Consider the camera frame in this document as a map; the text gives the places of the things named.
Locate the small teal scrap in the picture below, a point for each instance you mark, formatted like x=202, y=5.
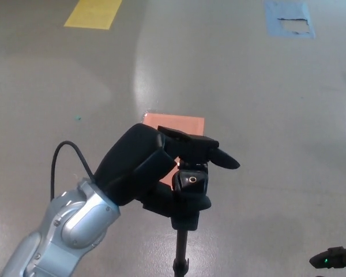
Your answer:
x=77, y=117

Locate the orange paper sheet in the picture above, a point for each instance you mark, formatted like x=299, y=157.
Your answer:
x=178, y=122

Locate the torn blue paper sheet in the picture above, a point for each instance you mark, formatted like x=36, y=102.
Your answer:
x=272, y=23

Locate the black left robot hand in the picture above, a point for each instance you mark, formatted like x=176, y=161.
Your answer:
x=129, y=161

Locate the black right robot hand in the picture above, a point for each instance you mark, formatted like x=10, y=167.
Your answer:
x=337, y=256

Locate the yellow paper sheet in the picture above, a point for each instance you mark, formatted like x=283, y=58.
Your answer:
x=92, y=14

